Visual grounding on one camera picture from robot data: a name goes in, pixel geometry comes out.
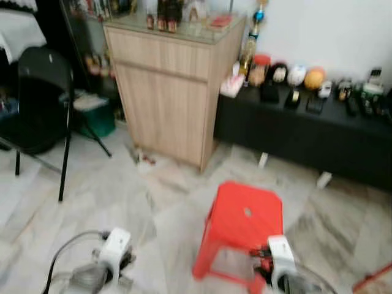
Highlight red plastic stool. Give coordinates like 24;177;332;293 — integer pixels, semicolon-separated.
192;181;284;294

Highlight small red floor object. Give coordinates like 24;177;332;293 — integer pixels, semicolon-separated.
138;153;156;167

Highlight black low bench cabinet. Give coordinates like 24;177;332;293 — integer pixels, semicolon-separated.
213;85;392;192

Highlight green plastic bin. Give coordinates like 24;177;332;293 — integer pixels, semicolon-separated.
73;95;117;138

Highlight light wooden cabinet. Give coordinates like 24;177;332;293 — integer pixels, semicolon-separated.
103;13;247;172

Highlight black tape dispenser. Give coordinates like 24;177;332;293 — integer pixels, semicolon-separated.
285;90;301;110

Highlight black box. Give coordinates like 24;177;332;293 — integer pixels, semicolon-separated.
260;83;281;104

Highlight pink tissue pack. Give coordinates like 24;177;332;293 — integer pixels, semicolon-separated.
219;73;244;97

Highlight small panda figurine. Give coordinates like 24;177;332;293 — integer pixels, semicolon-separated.
318;80;333;99

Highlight black mouse plush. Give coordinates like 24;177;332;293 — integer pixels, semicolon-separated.
269;61;290;85

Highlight white round plush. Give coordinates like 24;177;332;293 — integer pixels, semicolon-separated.
288;64;307;86

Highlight orange round plush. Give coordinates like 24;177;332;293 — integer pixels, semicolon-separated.
304;67;326;91

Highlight red lidded snack jar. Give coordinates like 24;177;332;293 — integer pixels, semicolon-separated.
249;54;271;86

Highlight black bear figurine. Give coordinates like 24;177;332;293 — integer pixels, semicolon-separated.
337;78;354;102

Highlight black folding chair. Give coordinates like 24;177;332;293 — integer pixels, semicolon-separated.
0;47;113;203

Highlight gold trophy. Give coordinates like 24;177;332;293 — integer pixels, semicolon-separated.
239;38;257;77

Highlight glass display cabinet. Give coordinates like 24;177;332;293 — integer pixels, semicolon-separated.
60;0;148;120

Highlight red envelope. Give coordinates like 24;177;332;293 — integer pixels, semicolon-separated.
208;13;235;28

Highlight blue trophy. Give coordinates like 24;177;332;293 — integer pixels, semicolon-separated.
251;0;269;40

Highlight white lace tablecloth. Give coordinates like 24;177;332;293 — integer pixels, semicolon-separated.
0;11;47;62

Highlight dark teapot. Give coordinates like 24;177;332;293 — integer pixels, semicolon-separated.
157;0;183;20

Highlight white ceramic figurine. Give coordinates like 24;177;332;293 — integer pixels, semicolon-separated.
187;0;209;19

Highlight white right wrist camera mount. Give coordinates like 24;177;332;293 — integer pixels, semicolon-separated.
268;236;298;288

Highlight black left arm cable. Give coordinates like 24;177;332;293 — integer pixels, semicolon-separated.
43;230;112;294

